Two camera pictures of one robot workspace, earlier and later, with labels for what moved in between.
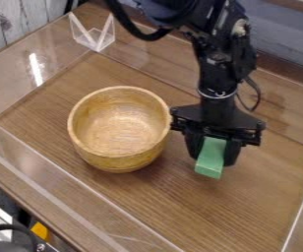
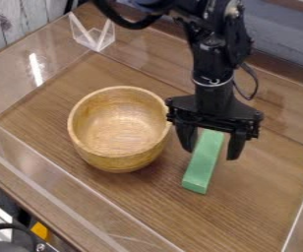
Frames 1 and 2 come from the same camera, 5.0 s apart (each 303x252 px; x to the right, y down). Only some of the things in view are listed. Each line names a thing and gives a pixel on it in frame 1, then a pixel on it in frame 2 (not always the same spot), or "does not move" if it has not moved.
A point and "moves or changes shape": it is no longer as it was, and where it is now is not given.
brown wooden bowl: x=116 y=127 does not move
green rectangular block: x=210 y=159 moves or changes shape
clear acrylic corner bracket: x=94 y=38 does not move
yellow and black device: x=39 y=240 does not move
